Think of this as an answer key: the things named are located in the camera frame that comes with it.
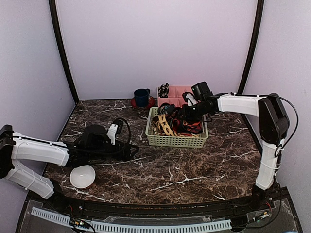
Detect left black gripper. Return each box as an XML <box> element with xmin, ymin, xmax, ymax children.
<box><xmin>87</xmin><ymin>139</ymin><xmax>139</xmax><ymax>162</ymax></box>

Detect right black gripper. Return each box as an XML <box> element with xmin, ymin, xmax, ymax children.
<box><xmin>177</xmin><ymin>100</ymin><xmax>210</xmax><ymax>121</ymax></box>

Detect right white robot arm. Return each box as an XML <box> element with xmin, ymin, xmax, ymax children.
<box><xmin>175</xmin><ymin>93</ymin><xmax>290</xmax><ymax>211</ymax></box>

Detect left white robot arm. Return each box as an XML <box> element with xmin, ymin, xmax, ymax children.
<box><xmin>0</xmin><ymin>123</ymin><xmax>139</xmax><ymax>212</ymax></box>

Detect black red striped tie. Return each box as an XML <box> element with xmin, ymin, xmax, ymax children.
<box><xmin>170</xmin><ymin>116</ymin><xmax>203</xmax><ymax>134</ymax></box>

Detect pink divided organizer box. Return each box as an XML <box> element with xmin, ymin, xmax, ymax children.
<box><xmin>157</xmin><ymin>86</ymin><xmax>192</xmax><ymax>107</ymax></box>

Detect dark floral tie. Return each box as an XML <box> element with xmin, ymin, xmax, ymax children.
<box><xmin>158</xmin><ymin>103</ymin><xmax>180</xmax><ymax>115</ymax></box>

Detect green perforated plastic basket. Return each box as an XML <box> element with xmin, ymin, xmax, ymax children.
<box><xmin>145</xmin><ymin>107</ymin><xmax>209</xmax><ymax>148</ymax></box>

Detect yellow insect print tie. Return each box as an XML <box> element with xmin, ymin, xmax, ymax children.
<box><xmin>152</xmin><ymin>114</ymin><xmax>200</xmax><ymax>137</ymax></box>

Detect rolled black floral tie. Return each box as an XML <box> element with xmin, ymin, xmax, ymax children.
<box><xmin>158</xmin><ymin>83</ymin><xmax>170</xmax><ymax>98</ymax></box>

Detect red saucer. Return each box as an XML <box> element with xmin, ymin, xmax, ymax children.
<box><xmin>130</xmin><ymin>96</ymin><xmax>155</xmax><ymax>110</ymax></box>

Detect dark blue mug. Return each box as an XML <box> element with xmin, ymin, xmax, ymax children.
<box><xmin>134</xmin><ymin>88</ymin><xmax>150</xmax><ymax>107</ymax></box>

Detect white bowl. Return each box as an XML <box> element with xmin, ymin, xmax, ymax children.
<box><xmin>69</xmin><ymin>165</ymin><xmax>96</xmax><ymax>189</ymax></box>

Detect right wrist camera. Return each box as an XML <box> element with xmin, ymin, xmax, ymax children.
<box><xmin>182</xmin><ymin>82</ymin><xmax>213</xmax><ymax>106</ymax></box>

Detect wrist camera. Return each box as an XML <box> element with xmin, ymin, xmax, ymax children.
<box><xmin>106</xmin><ymin>123</ymin><xmax>121</xmax><ymax>145</ymax></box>
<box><xmin>182</xmin><ymin>82</ymin><xmax>213</xmax><ymax>106</ymax></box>

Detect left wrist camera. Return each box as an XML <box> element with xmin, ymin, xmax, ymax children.
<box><xmin>106</xmin><ymin>123</ymin><xmax>121</xmax><ymax>145</ymax></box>

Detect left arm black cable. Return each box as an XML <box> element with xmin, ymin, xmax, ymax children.
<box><xmin>80</xmin><ymin>117</ymin><xmax>132</xmax><ymax>158</ymax></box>

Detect black front rail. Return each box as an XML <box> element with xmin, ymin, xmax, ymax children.
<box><xmin>49</xmin><ymin>196</ymin><xmax>276</xmax><ymax>218</ymax></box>

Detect white slotted cable duct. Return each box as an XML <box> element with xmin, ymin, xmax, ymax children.
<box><xmin>31</xmin><ymin>207</ymin><xmax>232</xmax><ymax>233</ymax></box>

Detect right black corner post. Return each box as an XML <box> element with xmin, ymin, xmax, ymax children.
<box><xmin>237</xmin><ymin>0</ymin><xmax>264</xmax><ymax>94</ymax></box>

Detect black corner post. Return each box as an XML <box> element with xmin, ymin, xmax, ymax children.
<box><xmin>49</xmin><ymin>0</ymin><xmax>80</xmax><ymax>105</ymax></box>
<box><xmin>237</xmin><ymin>0</ymin><xmax>264</xmax><ymax>94</ymax></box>

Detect left black corner post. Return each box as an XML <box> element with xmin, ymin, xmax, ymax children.
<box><xmin>49</xmin><ymin>0</ymin><xmax>80</xmax><ymax>105</ymax></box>

